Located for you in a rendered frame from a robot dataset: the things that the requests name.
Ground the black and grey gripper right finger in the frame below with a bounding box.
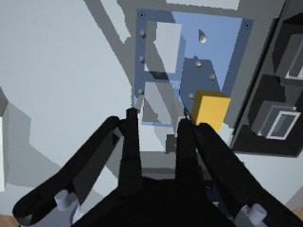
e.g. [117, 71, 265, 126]
[171, 97, 303, 227]

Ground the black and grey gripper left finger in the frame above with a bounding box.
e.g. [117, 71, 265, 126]
[12, 95, 146, 227]

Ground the yellow block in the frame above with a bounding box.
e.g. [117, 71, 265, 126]
[190, 90, 231, 131]

